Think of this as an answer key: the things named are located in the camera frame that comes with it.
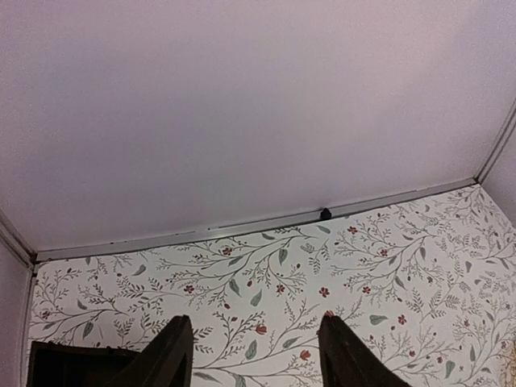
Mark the black three-compartment bin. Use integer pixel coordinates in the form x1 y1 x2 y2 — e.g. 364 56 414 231
27 341 139 387

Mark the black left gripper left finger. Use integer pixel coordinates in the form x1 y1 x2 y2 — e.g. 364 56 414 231
107 315 194 387

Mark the small black wall knob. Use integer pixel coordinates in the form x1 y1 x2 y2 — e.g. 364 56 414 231
320 208 332 221

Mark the right aluminium corner post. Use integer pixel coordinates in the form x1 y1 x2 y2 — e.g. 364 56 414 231
474 100 516 185

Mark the left aluminium corner post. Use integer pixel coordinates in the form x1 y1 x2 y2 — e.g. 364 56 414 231
0 211 37 270

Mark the aluminium corner post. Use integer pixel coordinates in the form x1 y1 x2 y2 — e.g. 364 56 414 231
474 100 516 185
0 211 37 270

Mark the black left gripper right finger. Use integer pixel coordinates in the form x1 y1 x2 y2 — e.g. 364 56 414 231
318 315 408 387

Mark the floral patterned table mat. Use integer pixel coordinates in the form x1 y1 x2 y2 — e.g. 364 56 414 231
28 185 515 386

